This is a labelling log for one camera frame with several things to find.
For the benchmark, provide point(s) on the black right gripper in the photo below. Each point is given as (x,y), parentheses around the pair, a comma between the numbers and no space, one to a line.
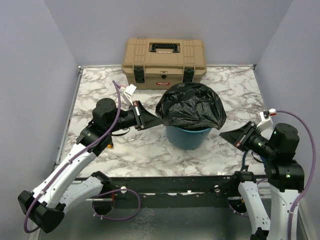
(240,136)

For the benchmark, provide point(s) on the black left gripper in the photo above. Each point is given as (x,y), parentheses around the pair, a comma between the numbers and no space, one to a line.
(144,119)

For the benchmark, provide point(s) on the black plastic trash bag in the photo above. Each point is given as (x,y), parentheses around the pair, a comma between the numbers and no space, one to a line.
(191,106)

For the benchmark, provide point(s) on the teal plastic trash bin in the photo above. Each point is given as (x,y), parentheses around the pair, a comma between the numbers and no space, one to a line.
(186,139)

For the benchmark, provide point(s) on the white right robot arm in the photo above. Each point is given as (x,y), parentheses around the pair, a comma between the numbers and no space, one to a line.
(284,175)

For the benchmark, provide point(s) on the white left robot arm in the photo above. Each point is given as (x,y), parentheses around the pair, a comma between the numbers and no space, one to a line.
(47,204)

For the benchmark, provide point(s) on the tan plastic toolbox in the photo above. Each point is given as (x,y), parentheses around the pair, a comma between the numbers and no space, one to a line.
(158,63)

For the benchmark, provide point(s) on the blue-handled pliers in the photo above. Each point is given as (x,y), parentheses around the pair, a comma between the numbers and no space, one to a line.
(245,164)

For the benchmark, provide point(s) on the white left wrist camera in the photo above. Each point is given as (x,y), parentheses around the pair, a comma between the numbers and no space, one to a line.
(127,93)

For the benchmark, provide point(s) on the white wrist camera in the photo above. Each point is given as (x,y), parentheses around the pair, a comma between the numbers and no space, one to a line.
(266,119)
(127,93)

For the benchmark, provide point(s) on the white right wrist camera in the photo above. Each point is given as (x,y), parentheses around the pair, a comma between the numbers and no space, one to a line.
(266,119)

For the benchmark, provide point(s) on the black front mounting rail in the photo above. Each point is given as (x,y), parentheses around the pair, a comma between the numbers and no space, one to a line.
(169,192)

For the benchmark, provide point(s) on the aluminium extrusion frame rail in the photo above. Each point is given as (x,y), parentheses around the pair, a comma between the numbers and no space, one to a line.
(51,104)

